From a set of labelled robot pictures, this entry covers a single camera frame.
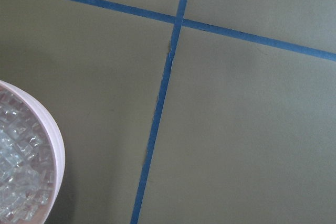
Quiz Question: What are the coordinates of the pink bowl of ice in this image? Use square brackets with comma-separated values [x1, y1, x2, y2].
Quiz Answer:
[1, 81, 65, 223]

